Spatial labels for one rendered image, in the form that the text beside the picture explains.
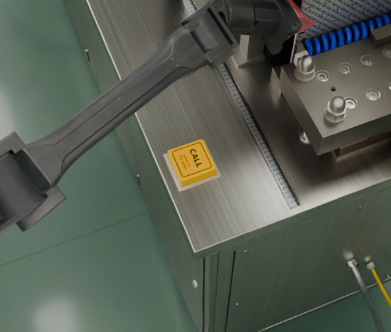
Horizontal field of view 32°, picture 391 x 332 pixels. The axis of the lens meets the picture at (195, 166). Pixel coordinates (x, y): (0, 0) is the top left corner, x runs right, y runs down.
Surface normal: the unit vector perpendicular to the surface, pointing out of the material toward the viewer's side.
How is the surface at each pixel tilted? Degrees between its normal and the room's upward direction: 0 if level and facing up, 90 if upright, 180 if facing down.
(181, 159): 0
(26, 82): 0
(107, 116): 36
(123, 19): 0
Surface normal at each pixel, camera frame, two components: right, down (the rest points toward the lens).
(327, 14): 0.37, 0.82
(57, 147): 0.51, -0.13
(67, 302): 0.00, -0.48
